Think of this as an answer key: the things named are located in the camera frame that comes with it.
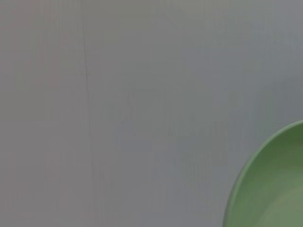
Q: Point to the green plastic plate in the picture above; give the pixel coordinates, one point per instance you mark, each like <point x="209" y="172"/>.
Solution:
<point x="272" y="184"/>

